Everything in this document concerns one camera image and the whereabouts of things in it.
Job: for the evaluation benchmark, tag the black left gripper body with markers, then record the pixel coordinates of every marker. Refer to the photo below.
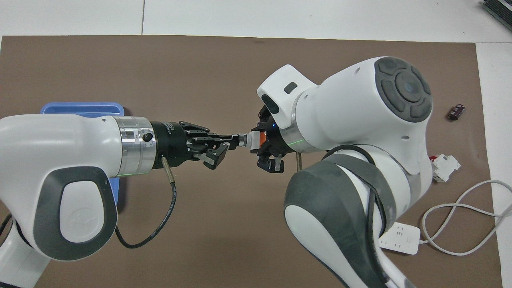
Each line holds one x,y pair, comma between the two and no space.
172,142

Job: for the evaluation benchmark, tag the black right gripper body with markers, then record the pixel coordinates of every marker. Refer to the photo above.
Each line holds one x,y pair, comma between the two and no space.
280,142

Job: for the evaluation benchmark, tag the small rotary selector switch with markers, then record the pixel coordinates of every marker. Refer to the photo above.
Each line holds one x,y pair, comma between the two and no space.
252,140

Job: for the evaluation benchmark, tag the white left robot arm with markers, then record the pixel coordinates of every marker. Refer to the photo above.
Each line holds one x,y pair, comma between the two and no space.
40,140

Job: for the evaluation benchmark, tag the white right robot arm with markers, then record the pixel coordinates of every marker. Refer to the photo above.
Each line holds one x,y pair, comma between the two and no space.
360,104

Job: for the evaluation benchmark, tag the brown paper table mat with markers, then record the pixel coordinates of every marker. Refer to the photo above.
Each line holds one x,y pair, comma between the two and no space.
200,72

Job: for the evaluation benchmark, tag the blue plastic tray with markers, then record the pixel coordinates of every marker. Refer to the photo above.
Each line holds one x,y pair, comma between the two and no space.
80,108

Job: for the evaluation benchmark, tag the white power strip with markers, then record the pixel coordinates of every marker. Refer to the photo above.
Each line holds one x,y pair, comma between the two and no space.
404,240

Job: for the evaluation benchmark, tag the white circuit breaker red lever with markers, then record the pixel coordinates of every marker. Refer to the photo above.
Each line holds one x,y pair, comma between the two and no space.
447,168

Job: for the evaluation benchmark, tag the small dark cylindrical capacitor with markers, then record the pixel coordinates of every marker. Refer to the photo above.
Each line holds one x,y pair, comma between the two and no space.
456,112

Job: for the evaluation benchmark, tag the dark ribbed device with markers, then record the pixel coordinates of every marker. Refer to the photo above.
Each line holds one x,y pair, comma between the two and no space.
502,6

